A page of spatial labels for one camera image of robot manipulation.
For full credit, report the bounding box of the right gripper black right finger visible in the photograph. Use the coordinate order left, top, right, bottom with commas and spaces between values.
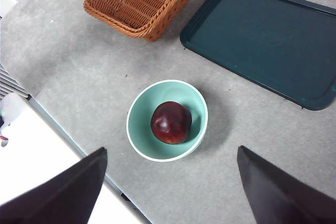
237, 145, 336, 224

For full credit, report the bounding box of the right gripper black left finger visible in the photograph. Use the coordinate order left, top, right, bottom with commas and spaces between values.
0, 147, 108, 224

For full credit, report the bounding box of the teal ribbed bowl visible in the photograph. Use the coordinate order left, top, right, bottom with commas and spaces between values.
126, 79, 209, 163

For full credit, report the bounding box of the dark purple plum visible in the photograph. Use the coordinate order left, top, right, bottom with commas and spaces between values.
150, 100, 193, 145

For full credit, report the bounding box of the white rounded device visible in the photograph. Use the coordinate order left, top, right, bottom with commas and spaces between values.
0, 92, 28, 148

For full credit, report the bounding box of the grey ribbed metal panel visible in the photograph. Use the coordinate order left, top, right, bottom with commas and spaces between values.
0, 65, 30, 100

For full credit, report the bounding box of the dark rectangular tray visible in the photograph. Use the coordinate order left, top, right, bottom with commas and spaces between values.
180, 0, 336, 111

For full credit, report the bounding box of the brown wicker basket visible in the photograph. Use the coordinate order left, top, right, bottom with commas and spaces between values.
83, 0, 215, 42

